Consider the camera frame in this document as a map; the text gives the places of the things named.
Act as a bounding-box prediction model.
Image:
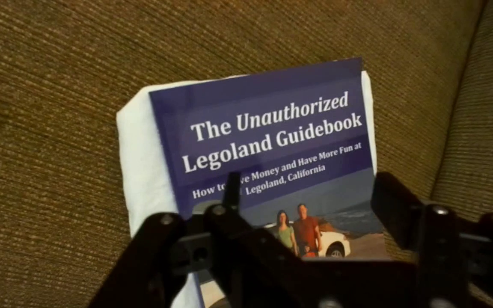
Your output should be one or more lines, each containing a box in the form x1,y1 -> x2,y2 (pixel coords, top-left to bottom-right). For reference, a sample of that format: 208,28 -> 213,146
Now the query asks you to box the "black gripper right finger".
371,170 -> 493,308

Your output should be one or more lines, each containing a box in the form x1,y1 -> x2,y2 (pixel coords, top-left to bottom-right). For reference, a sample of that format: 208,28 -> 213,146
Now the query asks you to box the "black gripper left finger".
88,170 -> 299,308

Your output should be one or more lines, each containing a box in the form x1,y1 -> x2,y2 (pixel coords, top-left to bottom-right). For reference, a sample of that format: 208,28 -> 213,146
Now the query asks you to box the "dark book on sofa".
114,71 -> 379,308

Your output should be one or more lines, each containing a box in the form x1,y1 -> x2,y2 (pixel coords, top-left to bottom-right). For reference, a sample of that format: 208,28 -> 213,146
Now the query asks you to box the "brown fabric couch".
0,0 -> 493,308

